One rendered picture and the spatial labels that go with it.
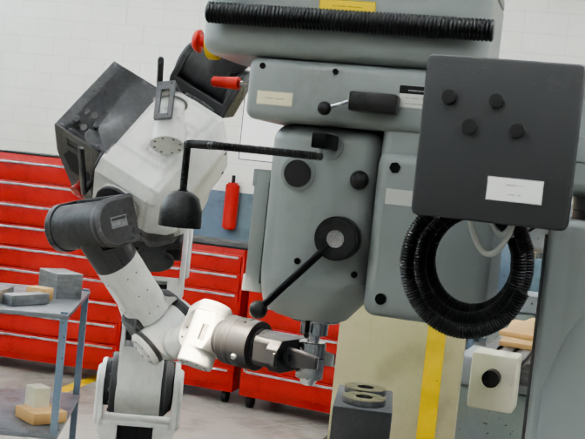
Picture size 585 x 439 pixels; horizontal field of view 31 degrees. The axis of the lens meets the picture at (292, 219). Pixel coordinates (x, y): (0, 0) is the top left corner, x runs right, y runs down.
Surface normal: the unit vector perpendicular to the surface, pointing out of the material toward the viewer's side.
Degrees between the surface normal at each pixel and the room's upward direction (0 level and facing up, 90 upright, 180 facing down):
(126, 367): 81
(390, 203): 90
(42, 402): 90
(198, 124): 58
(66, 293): 90
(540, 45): 90
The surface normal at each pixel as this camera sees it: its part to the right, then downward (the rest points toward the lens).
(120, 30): -0.27, 0.02
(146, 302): 0.57, 0.20
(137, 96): 0.14, -0.47
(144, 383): 0.11, -0.10
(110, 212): 0.83, -0.08
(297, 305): -0.28, 0.55
